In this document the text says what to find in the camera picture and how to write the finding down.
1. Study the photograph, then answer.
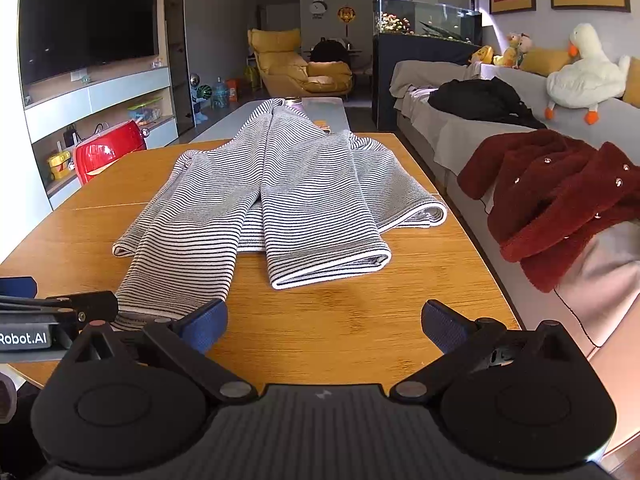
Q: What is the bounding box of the small yellow duck plush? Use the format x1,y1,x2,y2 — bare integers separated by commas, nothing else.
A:
494,34,521,68

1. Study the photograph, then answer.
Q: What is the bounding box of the clear box green lid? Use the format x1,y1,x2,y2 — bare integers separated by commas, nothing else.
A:
127,97,164,126

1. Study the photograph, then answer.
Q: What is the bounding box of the silver robot toy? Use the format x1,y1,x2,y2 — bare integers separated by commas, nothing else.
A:
189,72,207,123

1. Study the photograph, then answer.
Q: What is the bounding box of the black bag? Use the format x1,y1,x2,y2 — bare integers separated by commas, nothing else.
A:
310,37,351,63

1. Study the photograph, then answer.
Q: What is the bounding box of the grey sofa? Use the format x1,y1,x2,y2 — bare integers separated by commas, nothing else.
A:
390,57,640,348

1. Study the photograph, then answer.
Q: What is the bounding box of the striped knit garment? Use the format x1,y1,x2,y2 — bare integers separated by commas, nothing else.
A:
111,98,448,331

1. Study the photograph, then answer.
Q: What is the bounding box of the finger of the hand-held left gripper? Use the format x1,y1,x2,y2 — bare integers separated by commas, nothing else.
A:
46,291,120,334

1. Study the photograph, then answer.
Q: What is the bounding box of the glass fish tank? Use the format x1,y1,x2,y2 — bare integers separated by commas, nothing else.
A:
375,0,483,43

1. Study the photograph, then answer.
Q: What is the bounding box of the white coffee table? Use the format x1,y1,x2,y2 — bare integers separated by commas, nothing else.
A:
190,97,351,143

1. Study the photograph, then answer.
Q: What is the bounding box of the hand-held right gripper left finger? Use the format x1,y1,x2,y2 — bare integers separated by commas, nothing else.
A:
62,299,261,406

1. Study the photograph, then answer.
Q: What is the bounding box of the wall media cabinet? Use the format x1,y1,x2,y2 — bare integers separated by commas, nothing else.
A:
20,55,181,211

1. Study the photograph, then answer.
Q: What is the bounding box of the red fleece jacket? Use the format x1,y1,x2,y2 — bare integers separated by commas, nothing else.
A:
457,129,640,293

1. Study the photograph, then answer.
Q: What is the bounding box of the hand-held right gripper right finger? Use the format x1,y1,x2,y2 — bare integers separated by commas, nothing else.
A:
390,299,588,403

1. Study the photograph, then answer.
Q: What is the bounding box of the blue water bottle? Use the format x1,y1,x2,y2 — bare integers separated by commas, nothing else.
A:
211,77,231,110

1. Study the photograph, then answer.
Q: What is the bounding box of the dark fish tank cabinet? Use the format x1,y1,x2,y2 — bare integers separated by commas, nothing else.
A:
372,32,483,131

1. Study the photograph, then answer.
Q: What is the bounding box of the beige sofa cover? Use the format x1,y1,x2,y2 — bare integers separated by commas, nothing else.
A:
390,60,640,348

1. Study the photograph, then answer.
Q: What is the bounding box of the black television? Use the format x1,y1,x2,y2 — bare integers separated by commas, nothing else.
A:
19,0,161,86

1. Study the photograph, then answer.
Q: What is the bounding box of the yellow cushion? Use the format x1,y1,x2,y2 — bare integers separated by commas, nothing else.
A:
622,57,640,108
520,49,573,77

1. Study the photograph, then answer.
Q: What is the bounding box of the black jacket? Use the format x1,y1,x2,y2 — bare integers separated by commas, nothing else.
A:
427,77,548,131

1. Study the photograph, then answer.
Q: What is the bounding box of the yellow lounge chair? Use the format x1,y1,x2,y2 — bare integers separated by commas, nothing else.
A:
247,27,353,96

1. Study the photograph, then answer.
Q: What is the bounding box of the red glossy appliance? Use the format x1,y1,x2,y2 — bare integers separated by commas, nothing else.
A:
72,121,151,186

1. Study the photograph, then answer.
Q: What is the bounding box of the white goose plush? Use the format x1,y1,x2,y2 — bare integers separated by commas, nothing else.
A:
545,22,632,126

